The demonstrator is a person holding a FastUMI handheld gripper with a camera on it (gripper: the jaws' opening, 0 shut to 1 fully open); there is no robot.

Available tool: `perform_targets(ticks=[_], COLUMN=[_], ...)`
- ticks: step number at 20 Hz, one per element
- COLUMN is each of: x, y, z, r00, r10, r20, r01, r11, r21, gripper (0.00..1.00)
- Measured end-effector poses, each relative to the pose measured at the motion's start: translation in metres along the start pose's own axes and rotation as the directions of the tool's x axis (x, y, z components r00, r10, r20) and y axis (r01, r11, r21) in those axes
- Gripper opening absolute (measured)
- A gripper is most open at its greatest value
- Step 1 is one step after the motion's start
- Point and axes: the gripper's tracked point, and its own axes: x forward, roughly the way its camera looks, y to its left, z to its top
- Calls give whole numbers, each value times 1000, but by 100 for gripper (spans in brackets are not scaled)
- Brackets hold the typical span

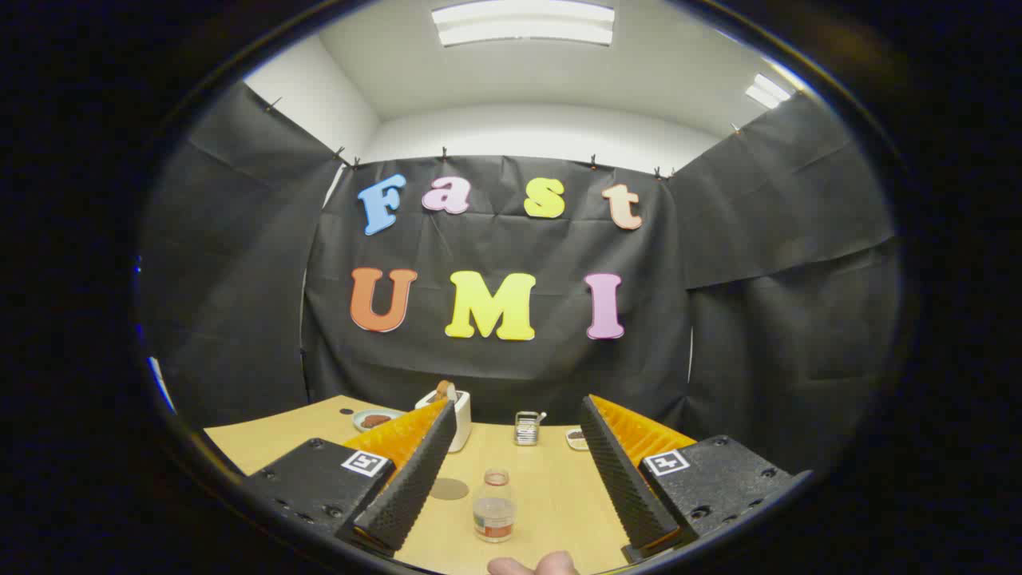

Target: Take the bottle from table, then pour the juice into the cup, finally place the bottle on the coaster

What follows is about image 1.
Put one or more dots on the round brown coaster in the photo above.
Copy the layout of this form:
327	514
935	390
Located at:
449	489

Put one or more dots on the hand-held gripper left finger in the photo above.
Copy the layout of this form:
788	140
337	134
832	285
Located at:
415	479

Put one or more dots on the long ceiling light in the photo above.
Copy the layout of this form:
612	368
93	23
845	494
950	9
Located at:
523	22

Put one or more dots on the small pale green plate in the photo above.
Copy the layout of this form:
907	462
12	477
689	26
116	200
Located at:
389	415

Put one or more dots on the brown food pieces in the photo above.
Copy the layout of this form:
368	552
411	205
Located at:
375	420

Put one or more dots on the clear juice bottle red label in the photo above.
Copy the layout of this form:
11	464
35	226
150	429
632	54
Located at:
495	511

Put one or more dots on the white toaster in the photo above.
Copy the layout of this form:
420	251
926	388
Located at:
461	423

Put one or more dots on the small ceiling light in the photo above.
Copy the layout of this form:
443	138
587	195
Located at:
766	90

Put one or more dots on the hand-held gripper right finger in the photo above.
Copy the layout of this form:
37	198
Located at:
623	479

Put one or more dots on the wooden table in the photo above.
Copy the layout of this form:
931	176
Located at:
559	495

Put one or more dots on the small white dish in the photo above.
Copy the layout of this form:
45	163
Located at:
576	438

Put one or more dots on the bread slice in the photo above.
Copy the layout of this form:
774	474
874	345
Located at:
445	390

